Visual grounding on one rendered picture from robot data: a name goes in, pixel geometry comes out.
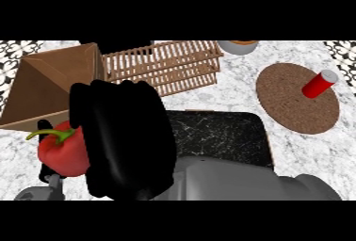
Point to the brown wooden box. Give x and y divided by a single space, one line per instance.
47 84

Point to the round brown placemat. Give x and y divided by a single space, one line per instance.
296 106

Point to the red bell pepper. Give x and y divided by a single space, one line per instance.
63 153

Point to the red can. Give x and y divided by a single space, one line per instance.
318 84

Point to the wooden slatted tiered shelf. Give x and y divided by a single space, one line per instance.
162 67

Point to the black marble tray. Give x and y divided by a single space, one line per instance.
218 135

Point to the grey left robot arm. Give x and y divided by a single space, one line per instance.
39 193

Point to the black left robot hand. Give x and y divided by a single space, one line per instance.
47 173

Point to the grey pot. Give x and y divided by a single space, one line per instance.
237 47

